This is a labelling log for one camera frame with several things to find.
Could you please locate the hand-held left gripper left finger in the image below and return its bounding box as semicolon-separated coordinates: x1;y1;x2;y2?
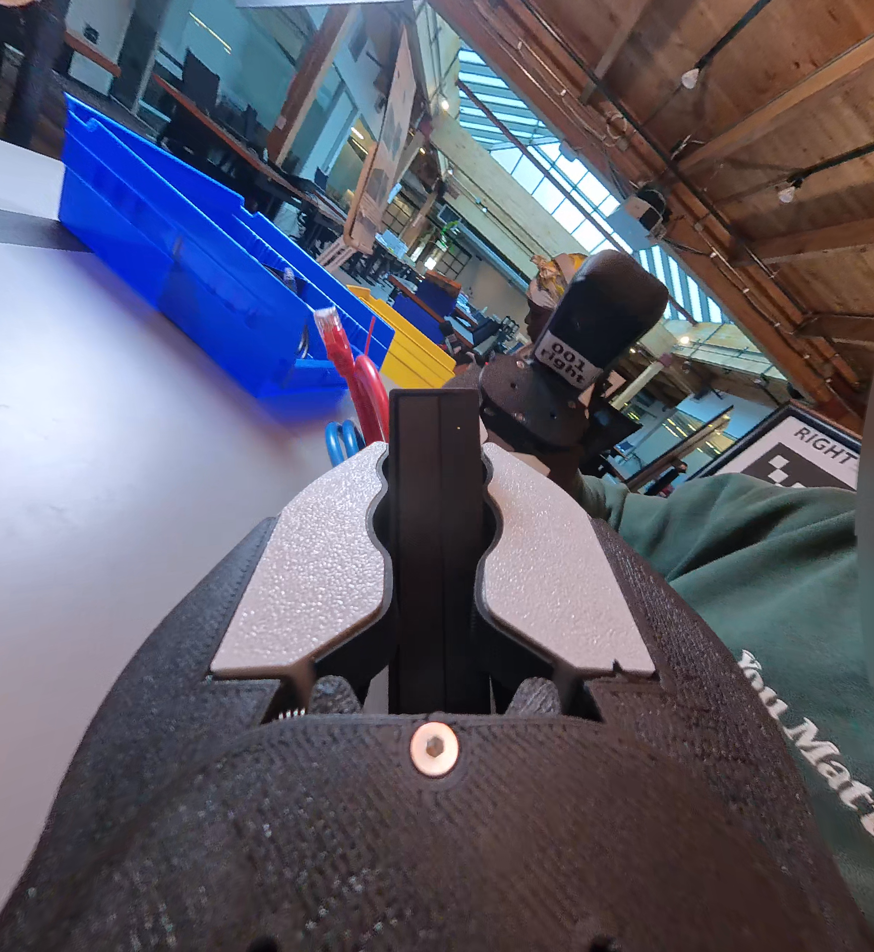
210;441;395;718

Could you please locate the wooden display board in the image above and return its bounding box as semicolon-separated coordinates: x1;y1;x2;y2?
342;26;430;261

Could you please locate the yellow plastic bin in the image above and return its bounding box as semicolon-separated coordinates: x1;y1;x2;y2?
348;285;458;389

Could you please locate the person's right forearm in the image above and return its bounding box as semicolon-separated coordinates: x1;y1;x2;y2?
574;470;858;596

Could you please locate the black tape strip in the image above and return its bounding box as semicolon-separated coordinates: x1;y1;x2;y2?
0;201;97;255

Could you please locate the person's green sweatshirt torso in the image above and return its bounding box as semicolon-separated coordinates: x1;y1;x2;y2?
660;565;874;952

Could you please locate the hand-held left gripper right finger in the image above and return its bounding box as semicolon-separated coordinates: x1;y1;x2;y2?
476;441;658;714

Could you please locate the framed marker sign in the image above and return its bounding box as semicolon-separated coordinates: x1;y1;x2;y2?
693;402;863;493

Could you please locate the ceiling security camera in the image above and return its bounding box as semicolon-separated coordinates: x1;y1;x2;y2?
623;186;670;233

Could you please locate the blue plastic bin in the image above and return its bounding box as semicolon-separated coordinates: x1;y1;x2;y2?
58;93;398;400

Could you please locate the red ethernet cable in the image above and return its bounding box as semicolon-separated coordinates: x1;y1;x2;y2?
310;307;395;445

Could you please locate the blue ethernet cable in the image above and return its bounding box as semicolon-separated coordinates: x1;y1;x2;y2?
323;418;368;471

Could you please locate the black network switch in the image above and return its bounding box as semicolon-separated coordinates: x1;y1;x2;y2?
388;388;494;716

